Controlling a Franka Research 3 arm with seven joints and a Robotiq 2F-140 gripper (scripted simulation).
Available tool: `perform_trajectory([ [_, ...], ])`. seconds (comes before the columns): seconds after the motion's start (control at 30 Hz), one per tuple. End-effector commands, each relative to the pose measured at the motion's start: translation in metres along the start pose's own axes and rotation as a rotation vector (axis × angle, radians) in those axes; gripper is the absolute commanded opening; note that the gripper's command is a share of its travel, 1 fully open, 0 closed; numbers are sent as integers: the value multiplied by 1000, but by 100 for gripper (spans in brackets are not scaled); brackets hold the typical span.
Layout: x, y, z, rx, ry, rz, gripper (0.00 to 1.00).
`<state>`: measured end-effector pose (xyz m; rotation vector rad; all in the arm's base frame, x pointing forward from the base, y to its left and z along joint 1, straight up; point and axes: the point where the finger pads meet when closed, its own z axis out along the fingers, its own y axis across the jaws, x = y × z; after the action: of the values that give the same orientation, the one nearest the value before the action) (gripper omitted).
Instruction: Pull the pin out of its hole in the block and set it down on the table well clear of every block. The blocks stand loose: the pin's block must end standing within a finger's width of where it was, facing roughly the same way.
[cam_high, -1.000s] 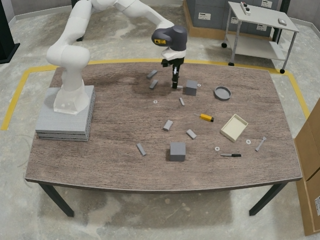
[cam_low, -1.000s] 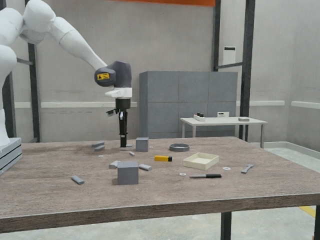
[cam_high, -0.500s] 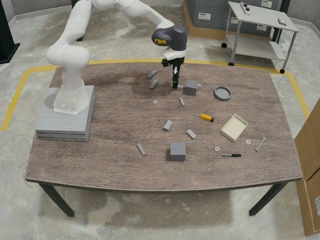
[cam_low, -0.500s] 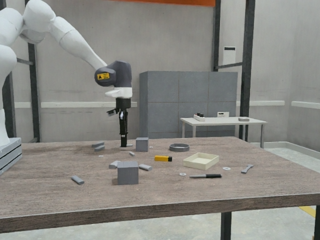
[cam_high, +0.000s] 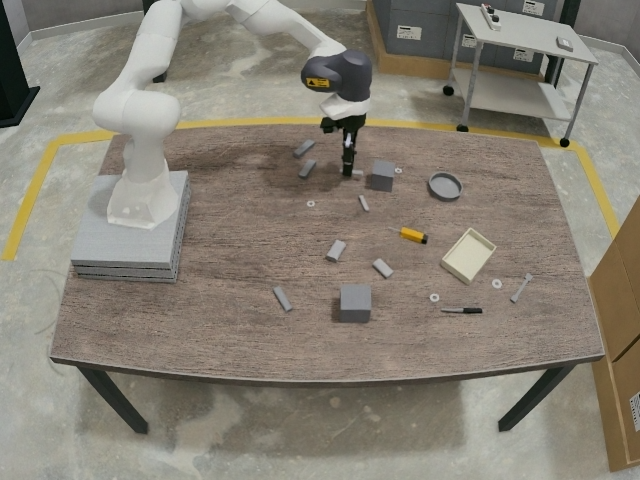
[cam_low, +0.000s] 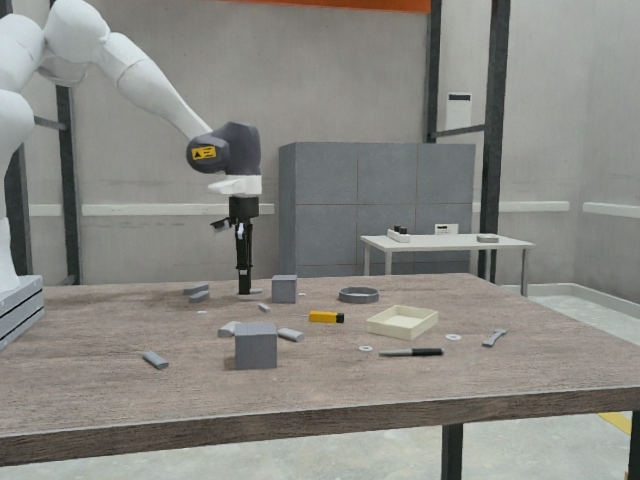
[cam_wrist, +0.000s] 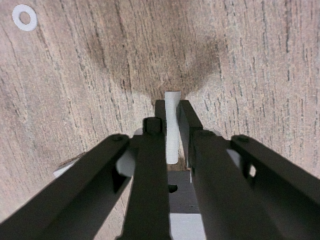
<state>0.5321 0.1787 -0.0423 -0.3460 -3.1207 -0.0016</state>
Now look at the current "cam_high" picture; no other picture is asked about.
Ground cream open shallow tray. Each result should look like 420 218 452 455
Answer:
441 228 496 285

